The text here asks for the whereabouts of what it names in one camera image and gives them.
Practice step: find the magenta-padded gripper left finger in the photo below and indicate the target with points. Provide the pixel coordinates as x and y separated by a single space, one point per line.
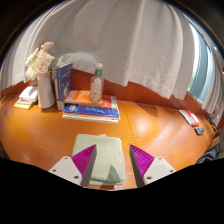
68 169

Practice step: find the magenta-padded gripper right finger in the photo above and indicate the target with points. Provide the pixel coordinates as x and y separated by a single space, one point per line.
156 168

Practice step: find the pale green towel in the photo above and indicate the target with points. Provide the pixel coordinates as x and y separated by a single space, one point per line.
108 158

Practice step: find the black bag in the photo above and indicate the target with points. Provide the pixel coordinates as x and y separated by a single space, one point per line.
206 156

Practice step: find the white flat book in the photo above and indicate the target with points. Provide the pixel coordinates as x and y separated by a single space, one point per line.
90 117

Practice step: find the small dark grey object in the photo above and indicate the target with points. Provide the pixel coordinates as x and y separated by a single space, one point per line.
199 130

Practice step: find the red and white booklet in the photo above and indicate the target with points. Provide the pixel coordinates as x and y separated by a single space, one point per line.
189 117

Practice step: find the blue flat book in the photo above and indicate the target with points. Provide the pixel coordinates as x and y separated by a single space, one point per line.
90 110

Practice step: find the orange book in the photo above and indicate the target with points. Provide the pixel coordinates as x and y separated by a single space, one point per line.
80 97

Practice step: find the yellow-green flat book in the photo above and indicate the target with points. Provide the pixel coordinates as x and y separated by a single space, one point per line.
22 105

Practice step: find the red book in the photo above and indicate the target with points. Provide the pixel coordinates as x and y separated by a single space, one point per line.
109 101

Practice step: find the white ceramic vase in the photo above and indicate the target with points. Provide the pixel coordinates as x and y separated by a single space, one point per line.
45 93

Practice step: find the blue standing book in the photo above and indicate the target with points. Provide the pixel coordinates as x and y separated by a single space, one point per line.
66 81

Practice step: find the clear bottle with green cap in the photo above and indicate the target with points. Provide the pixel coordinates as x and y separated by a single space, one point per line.
96 85

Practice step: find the window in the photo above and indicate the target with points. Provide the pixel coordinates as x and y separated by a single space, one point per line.
200 70

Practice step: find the white and pink flowers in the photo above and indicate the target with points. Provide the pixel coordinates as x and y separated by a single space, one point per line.
39 61

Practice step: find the white curtain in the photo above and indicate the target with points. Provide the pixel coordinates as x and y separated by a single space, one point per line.
126 40

